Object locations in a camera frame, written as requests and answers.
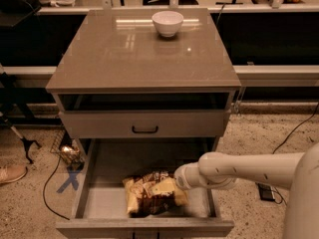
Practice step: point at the black tripod leg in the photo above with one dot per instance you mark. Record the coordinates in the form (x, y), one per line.
(27, 143)

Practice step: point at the brown chip bag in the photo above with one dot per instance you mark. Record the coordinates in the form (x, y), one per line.
(140, 200)

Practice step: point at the black power adapter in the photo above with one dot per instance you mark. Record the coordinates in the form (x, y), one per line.
(265, 192)

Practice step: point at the black drawer handle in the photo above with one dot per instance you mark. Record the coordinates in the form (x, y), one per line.
(145, 130)

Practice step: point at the wire basket with shiny object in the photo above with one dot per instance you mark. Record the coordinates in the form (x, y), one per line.
(66, 148)

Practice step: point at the grey drawer cabinet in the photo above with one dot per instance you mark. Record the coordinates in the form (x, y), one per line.
(119, 62)

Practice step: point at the open grey middle drawer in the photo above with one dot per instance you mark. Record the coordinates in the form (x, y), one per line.
(100, 208)

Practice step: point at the tan shoe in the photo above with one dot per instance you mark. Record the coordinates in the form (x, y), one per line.
(12, 173)

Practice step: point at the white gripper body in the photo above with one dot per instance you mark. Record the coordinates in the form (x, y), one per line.
(181, 179)

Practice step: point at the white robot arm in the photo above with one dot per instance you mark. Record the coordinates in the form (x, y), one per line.
(297, 172)

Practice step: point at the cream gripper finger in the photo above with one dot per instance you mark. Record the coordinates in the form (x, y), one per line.
(165, 186)

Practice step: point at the blue tape cross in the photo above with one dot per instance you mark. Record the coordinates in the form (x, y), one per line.
(72, 178)

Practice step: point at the white ceramic bowl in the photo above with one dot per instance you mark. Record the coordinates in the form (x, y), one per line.
(167, 23)

